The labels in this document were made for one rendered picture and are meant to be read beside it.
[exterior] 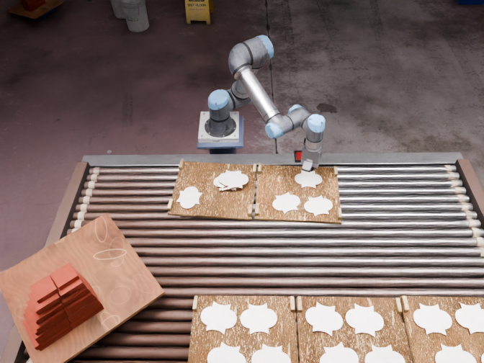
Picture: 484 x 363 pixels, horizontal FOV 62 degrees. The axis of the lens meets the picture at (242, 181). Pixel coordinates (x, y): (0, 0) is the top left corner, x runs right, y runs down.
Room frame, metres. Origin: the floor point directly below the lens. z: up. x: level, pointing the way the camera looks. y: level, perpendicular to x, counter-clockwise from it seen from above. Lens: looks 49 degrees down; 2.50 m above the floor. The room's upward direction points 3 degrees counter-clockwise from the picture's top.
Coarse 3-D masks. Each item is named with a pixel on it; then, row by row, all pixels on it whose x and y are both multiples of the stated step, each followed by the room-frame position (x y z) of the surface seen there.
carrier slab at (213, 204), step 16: (192, 176) 1.39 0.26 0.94; (208, 176) 1.39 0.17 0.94; (176, 192) 1.29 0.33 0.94; (208, 192) 1.28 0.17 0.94; (224, 192) 1.28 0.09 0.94; (240, 192) 1.27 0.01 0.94; (176, 208) 1.19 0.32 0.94; (192, 208) 1.19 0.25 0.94; (208, 208) 1.18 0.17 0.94; (224, 208) 1.18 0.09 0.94; (240, 208) 1.17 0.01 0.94
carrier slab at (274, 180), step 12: (264, 168) 1.43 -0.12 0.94; (276, 168) 1.43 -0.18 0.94; (288, 168) 1.42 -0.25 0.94; (300, 168) 1.42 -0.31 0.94; (324, 168) 1.41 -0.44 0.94; (264, 180) 1.34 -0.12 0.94; (276, 180) 1.34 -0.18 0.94; (288, 180) 1.34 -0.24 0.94; (324, 180) 1.33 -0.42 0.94; (336, 180) 1.32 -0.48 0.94; (264, 192) 1.26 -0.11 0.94; (276, 192) 1.26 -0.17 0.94; (300, 192) 1.25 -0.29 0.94; (312, 192) 1.25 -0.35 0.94; (324, 192) 1.25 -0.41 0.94; (336, 192) 1.24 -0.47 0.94; (264, 204) 1.19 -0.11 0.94; (300, 204) 1.18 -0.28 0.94; (336, 204) 1.17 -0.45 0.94; (264, 216) 1.12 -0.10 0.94; (276, 216) 1.12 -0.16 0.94; (288, 216) 1.11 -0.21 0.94; (300, 216) 1.11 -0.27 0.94; (312, 216) 1.11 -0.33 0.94; (324, 216) 1.10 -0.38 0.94; (336, 216) 1.10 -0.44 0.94
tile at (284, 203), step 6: (288, 192) 1.25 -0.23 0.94; (276, 198) 1.22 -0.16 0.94; (282, 198) 1.22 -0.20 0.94; (288, 198) 1.21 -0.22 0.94; (294, 198) 1.21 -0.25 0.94; (276, 204) 1.18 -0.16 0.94; (282, 204) 1.18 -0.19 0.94; (288, 204) 1.18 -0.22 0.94; (294, 204) 1.18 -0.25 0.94; (282, 210) 1.14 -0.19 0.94; (288, 210) 1.14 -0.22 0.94
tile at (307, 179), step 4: (304, 172) 1.38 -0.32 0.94; (308, 172) 1.38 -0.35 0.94; (312, 172) 1.38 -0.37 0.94; (296, 176) 1.35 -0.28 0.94; (300, 176) 1.35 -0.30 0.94; (304, 176) 1.35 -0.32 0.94; (308, 176) 1.35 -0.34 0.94; (312, 176) 1.35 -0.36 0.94; (316, 176) 1.35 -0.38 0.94; (320, 176) 1.34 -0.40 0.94; (296, 180) 1.33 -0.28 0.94; (300, 180) 1.33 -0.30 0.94; (304, 180) 1.33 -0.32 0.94; (308, 180) 1.32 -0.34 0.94; (312, 180) 1.32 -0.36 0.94; (316, 180) 1.32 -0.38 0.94; (320, 180) 1.32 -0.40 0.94; (300, 184) 1.30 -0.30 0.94; (304, 184) 1.30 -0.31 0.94; (308, 184) 1.30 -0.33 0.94; (312, 184) 1.29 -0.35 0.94; (316, 184) 1.29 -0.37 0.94
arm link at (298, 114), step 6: (294, 108) 1.44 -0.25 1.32; (300, 108) 1.43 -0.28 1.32; (288, 114) 1.40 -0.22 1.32; (294, 114) 1.40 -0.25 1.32; (300, 114) 1.40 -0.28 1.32; (306, 114) 1.39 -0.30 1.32; (294, 120) 1.36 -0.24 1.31; (300, 120) 1.37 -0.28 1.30; (294, 126) 1.35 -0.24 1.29; (300, 126) 1.37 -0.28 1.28
